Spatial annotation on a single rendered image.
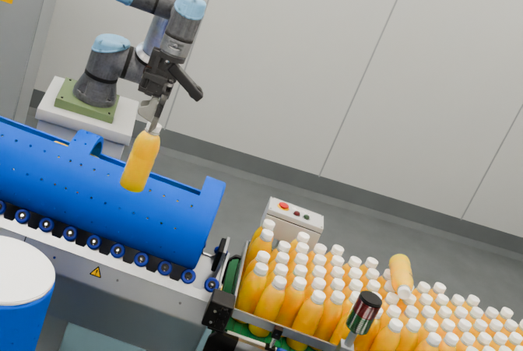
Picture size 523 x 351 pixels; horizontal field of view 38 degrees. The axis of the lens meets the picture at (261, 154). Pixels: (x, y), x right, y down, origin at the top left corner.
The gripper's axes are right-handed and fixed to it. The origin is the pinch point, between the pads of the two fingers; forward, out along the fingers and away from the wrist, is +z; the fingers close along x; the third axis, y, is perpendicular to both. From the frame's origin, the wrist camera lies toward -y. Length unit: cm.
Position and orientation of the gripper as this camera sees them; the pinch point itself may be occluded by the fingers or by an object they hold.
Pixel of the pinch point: (154, 126)
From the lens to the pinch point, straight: 202.9
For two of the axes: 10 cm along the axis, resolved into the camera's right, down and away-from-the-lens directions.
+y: -9.3, -3.5, -1.5
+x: 0.3, 3.3, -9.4
